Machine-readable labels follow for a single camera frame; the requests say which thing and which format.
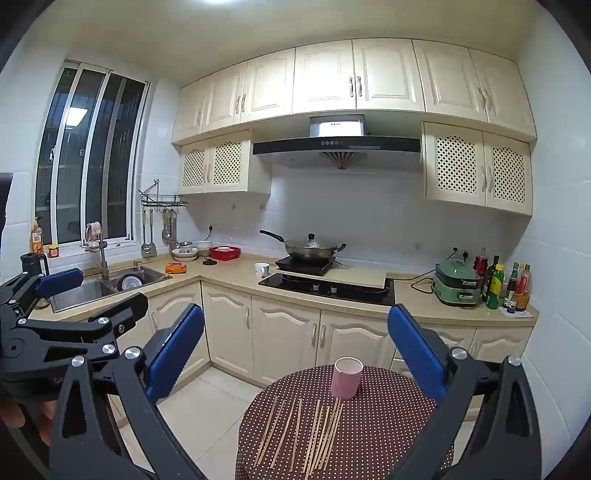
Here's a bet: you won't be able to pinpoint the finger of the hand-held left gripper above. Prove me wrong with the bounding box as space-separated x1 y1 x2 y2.
18 292 149 367
0 268 85 329

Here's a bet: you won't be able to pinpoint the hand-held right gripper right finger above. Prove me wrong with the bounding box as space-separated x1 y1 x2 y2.
387 304 548 480

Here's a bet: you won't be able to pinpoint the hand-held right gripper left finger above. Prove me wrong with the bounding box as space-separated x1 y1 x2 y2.
48 302 208 480

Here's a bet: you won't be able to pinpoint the pink cup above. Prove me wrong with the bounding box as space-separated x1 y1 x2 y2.
330 357 365 400

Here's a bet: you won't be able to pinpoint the set of wooden chopsticks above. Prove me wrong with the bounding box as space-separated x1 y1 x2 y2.
253 396 345 480

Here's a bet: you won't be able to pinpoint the person's left hand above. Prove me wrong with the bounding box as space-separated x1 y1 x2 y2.
0 398 60 448

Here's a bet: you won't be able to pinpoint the stainless steel sink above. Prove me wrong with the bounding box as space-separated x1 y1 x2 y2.
48 265 172 315

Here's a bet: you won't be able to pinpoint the black pitcher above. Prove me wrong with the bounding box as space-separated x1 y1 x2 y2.
20 252 50 278

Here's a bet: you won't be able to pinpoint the steel faucet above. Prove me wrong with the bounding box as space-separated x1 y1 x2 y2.
95 240 112 281

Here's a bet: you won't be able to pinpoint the faucet sponge holder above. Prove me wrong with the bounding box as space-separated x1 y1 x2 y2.
79 222 108 252

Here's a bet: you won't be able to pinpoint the hanging steel ladle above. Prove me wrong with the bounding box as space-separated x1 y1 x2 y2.
141 209 158 258

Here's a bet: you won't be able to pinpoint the green electric cooker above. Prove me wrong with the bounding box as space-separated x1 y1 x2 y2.
431 258 483 308

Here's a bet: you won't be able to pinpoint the polka dot round table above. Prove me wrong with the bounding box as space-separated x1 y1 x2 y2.
235 364 455 480

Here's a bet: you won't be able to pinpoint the stack of white bowls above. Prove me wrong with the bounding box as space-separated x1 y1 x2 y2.
171 240 213 262

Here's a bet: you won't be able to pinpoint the hanging steel spatula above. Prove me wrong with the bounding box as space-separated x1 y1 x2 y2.
161 209 179 246

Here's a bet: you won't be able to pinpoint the green oil bottle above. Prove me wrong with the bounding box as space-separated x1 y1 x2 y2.
486 264 505 310

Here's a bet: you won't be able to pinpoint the dark glass bottle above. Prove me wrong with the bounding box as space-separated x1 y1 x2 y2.
482 255 499 296

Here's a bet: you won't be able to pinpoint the black glass gas hob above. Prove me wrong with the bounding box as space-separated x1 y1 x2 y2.
259 273 396 306

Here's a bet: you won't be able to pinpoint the cream base cabinets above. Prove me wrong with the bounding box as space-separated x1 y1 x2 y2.
111 279 536 418

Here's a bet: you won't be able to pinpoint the dark sauce bottle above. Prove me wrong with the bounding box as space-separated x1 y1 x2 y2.
505 263 520 302

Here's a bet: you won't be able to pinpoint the red label sauce bottle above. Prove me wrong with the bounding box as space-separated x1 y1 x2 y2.
516 264 532 312

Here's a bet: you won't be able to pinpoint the barred kitchen window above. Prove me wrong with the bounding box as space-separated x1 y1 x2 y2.
34 60 151 259

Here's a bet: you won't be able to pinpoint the black induction cooker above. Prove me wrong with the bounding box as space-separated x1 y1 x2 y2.
274 256 337 277

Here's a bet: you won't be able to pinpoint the steel wok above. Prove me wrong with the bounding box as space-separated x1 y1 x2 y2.
259 229 347 261

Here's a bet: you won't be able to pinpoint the black range hood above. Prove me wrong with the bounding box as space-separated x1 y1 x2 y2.
252 114 422 171

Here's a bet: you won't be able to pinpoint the black power cable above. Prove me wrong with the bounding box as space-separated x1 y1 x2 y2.
394 251 469 296

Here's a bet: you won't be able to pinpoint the wire wall rack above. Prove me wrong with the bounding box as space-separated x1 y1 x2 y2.
139 180 190 209

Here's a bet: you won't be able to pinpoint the small lattice door wall cabinet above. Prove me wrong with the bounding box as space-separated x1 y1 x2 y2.
178 130 273 195

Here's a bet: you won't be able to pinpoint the large lattice door wall cabinet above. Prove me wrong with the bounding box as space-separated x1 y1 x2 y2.
422 121 534 217

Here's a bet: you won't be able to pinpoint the cream upper wall cabinets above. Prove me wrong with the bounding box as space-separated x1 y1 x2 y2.
172 38 539 144

